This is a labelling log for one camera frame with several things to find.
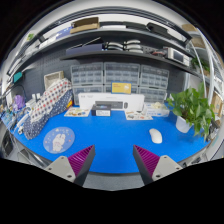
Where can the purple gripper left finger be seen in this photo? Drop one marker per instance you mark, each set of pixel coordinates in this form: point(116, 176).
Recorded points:
point(75, 167)

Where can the white appliance on shelf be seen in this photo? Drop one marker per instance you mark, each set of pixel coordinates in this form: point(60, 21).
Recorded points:
point(177, 56)

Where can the green potted plant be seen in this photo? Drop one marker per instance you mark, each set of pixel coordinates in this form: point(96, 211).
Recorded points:
point(193, 107)

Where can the picture card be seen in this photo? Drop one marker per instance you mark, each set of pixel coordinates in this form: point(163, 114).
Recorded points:
point(134, 115)
point(77, 112)

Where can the white box with object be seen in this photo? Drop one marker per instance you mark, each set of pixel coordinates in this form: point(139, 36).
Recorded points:
point(155, 110)

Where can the white frame box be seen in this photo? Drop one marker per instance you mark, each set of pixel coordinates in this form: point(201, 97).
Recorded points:
point(49, 79)

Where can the cardboard box on shelf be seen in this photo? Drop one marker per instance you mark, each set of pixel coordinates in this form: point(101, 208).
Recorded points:
point(85, 24)

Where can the small black white box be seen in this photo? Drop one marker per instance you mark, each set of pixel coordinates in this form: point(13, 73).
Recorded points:
point(101, 110)

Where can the left picture card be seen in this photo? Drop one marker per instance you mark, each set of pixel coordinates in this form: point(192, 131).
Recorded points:
point(77, 112)

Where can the white computer mouse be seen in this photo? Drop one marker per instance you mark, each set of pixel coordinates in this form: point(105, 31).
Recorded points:
point(156, 136)

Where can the right picture card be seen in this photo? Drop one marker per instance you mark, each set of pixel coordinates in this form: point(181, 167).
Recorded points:
point(134, 115)

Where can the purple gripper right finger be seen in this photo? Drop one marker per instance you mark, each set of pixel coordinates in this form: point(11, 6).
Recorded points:
point(153, 167)

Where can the yellow sign card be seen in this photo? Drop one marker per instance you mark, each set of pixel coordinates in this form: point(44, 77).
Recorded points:
point(121, 88)

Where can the purple bag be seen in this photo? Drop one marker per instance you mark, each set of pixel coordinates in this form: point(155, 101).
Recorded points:
point(18, 102)

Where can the grey drawer cabinets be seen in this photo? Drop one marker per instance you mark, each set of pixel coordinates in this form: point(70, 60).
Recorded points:
point(98, 77)

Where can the round light-blue mouse pad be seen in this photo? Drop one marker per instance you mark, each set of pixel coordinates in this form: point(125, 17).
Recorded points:
point(59, 140)

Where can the long white keyboard box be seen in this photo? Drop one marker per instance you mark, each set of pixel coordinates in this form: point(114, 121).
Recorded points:
point(128, 102)

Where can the polka dot fabric bundle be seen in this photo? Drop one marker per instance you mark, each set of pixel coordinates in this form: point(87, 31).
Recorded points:
point(54, 101)

